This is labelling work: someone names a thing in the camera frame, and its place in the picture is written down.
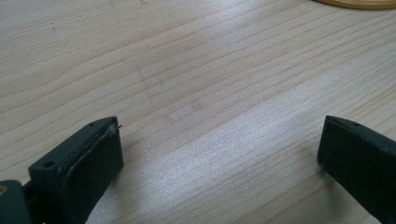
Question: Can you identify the yellow round plate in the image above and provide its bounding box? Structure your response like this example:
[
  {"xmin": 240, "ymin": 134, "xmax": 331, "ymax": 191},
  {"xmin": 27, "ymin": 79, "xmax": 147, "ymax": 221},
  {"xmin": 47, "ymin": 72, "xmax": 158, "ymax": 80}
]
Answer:
[{"xmin": 312, "ymin": 0, "xmax": 396, "ymax": 10}]

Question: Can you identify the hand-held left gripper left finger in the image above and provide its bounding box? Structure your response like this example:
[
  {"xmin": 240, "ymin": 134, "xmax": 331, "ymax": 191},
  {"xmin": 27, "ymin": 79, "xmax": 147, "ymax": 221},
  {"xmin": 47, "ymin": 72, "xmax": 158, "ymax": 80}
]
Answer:
[{"xmin": 28, "ymin": 116, "xmax": 124, "ymax": 224}]

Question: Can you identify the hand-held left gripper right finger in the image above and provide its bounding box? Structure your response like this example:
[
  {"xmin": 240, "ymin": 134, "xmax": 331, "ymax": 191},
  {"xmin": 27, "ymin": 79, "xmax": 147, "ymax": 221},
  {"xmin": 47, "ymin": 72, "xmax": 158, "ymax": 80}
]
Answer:
[{"xmin": 317, "ymin": 115, "xmax": 396, "ymax": 224}]

